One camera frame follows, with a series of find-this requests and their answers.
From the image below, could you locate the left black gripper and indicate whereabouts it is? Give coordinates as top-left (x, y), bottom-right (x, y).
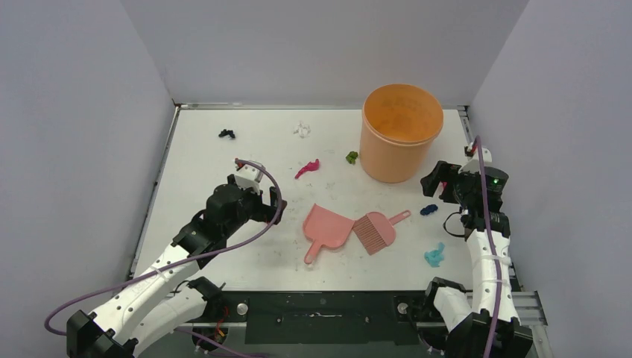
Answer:
top-left (224, 183), bottom-right (286, 237)

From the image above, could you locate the dark blue paper scrap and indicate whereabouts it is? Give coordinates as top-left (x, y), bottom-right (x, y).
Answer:
top-left (420, 204), bottom-right (438, 216)

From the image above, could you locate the pink plastic dustpan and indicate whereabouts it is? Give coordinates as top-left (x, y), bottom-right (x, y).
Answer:
top-left (303, 204), bottom-right (355, 265)

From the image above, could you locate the pink plastic hand brush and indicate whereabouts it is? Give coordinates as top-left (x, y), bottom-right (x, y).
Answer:
top-left (353, 210), bottom-right (411, 255)

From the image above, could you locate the cyan paper scrap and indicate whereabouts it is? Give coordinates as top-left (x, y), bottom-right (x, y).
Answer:
top-left (424, 242), bottom-right (445, 268)

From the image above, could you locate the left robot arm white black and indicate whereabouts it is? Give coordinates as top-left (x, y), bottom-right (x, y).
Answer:
top-left (65, 165), bottom-right (287, 357)

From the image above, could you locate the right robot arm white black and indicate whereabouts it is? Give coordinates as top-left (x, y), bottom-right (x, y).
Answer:
top-left (420, 160), bottom-right (533, 357)

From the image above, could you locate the magenta paper scrap centre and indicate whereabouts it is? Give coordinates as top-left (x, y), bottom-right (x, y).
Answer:
top-left (294, 159), bottom-right (320, 180)

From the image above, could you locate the orange plastic bucket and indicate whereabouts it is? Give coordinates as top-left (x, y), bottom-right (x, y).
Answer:
top-left (358, 84), bottom-right (444, 183)

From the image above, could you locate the white paper scrap far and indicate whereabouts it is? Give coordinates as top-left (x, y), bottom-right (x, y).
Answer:
top-left (293, 122), bottom-right (312, 139)

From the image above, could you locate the black paper scrap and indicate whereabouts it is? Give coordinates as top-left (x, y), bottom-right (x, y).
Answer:
top-left (218, 129), bottom-right (236, 139)

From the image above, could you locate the green paper scrap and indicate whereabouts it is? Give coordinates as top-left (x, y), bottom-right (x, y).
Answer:
top-left (345, 151), bottom-right (359, 165)

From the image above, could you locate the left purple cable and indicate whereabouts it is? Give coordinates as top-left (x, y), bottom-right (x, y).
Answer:
top-left (44, 159), bottom-right (285, 337)

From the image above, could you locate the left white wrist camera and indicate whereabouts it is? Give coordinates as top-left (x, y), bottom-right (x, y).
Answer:
top-left (234, 163), bottom-right (263, 195)

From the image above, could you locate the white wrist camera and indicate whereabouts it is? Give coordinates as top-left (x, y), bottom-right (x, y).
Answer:
top-left (458, 143), bottom-right (493, 173)
top-left (234, 163), bottom-right (263, 195)

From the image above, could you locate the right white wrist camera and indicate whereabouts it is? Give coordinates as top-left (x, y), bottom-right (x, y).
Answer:
top-left (458, 143), bottom-right (493, 173)

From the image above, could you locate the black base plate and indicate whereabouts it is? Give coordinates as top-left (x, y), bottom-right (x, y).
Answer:
top-left (172, 290), bottom-right (475, 346)

